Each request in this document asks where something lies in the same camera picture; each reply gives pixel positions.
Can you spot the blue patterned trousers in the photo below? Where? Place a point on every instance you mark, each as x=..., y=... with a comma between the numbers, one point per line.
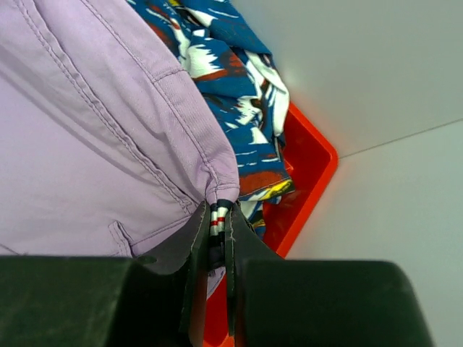
x=235, y=73

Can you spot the purple trousers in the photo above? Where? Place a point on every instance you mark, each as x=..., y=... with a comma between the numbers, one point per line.
x=107, y=145

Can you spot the red plastic bin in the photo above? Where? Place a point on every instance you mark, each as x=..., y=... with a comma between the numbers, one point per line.
x=311, y=161

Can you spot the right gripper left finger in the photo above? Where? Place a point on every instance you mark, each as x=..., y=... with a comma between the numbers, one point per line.
x=156, y=299

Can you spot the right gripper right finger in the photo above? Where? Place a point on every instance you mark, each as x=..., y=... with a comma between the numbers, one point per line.
x=276, y=302

